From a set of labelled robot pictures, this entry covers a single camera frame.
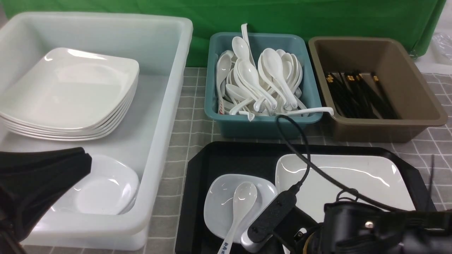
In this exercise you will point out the white ceramic soup spoon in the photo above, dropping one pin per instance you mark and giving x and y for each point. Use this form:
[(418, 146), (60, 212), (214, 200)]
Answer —
[(244, 199)]

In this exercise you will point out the small white bowl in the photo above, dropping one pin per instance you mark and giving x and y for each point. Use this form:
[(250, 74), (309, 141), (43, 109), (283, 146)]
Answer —
[(218, 206), (109, 189)]

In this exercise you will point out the white square rice plate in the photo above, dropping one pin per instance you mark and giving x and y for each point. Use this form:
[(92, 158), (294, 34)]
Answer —
[(373, 176)]

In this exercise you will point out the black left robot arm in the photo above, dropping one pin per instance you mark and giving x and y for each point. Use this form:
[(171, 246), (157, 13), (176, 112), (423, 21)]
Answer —
[(30, 183)]

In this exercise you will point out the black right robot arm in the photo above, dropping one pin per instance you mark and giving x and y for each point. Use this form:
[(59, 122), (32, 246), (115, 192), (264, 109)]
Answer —
[(434, 230)]

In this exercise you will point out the teal plastic spoon bin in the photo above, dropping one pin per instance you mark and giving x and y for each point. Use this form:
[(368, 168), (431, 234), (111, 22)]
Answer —
[(262, 127)]

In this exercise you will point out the black plastic serving tray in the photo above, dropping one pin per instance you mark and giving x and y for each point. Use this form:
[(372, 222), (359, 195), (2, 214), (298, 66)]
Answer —
[(259, 159)]

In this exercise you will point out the pile of white soup spoons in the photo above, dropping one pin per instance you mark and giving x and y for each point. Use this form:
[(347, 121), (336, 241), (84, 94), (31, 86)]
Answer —
[(260, 76)]

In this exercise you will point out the large white plastic tub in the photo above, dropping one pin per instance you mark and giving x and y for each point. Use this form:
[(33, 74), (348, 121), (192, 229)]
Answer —
[(160, 46)]

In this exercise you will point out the small white bowl in tub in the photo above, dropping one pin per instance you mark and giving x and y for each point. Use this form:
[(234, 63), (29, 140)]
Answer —
[(109, 189)]

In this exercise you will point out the black chopsticks in bin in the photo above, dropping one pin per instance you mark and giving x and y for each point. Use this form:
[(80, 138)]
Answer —
[(356, 98)]

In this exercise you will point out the brown plastic chopstick bin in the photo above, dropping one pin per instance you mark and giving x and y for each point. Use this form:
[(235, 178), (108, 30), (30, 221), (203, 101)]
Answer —
[(408, 91)]

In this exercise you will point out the stack of white square plates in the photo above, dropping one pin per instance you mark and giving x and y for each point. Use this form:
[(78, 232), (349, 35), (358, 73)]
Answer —
[(71, 95)]

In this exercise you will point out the grey checked tablecloth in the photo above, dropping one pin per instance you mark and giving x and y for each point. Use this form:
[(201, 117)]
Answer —
[(193, 130)]

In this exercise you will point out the green backdrop cloth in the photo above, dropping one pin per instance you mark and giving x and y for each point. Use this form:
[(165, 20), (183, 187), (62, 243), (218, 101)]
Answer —
[(410, 22)]

